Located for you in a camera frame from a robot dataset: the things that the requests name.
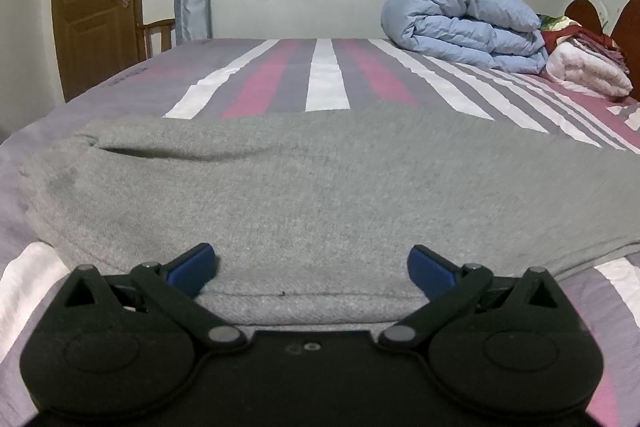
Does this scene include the grey pants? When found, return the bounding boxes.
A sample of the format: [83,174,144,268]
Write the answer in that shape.
[17,106,640,327]

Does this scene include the folded light blue duvet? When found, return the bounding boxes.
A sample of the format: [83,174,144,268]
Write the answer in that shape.
[380,0,550,75]

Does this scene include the folded white quilt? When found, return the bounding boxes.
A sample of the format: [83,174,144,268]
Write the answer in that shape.
[544,41,634,98]

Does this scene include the red wooden headboard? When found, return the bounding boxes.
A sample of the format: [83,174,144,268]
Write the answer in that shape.
[564,0,640,104]

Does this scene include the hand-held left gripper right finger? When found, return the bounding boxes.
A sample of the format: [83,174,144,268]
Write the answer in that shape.
[376,244,563,352]

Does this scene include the wooden chair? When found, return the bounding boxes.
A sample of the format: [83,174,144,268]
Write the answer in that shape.
[137,18,177,60]

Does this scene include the bed with striped sheet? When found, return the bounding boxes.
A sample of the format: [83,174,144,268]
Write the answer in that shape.
[0,36,640,427]

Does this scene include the folded red blankets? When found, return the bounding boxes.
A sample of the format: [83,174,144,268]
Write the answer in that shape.
[537,13,632,75]

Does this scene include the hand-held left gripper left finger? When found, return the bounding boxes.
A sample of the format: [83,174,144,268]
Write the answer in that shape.
[59,243,249,354]

